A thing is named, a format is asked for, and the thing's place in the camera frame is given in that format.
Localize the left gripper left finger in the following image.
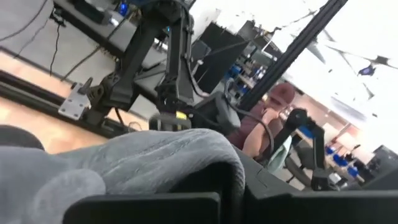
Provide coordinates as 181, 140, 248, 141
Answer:
62, 192, 221, 224

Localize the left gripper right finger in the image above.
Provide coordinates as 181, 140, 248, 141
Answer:
241, 151, 398, 224

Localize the dark grey baseball cap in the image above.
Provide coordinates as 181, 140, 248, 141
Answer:
0, 128, 246, 224
0, 124, 45, 151

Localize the person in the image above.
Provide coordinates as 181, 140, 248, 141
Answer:
226, 82, 296, 160

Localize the black monitor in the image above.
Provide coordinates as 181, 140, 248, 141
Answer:
192, 21, 249, 94

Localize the grey side desk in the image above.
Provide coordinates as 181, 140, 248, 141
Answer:
52, 0, 170, 69

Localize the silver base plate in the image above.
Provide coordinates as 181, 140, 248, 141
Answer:
58, 82, 91, 121

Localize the thin black cable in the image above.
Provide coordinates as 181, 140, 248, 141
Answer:
49, 12, 63, 76

